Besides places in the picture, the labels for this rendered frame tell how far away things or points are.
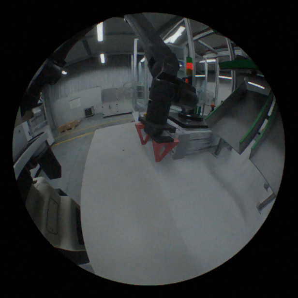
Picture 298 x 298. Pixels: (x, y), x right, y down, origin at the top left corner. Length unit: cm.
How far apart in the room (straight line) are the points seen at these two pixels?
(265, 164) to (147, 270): 31
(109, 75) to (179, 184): 867
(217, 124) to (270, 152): 18
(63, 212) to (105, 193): 22
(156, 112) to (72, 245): 47
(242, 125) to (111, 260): 43
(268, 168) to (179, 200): 23
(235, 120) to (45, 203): 61
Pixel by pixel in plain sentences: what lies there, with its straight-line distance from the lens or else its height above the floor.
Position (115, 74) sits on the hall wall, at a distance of 875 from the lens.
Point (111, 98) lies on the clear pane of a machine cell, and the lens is 561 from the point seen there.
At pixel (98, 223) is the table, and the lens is 23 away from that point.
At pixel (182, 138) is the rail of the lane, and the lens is 28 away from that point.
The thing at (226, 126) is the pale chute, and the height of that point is 102.
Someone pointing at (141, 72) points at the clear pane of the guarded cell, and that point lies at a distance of 178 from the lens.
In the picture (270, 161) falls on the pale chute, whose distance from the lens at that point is 26.
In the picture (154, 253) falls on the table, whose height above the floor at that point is 86.
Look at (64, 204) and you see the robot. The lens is 41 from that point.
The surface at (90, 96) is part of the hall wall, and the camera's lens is 859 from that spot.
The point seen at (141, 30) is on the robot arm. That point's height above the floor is 129.
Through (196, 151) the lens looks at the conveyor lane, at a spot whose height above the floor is 88.
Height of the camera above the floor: 106
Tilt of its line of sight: 35 degrees down
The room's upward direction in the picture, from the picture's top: straight up
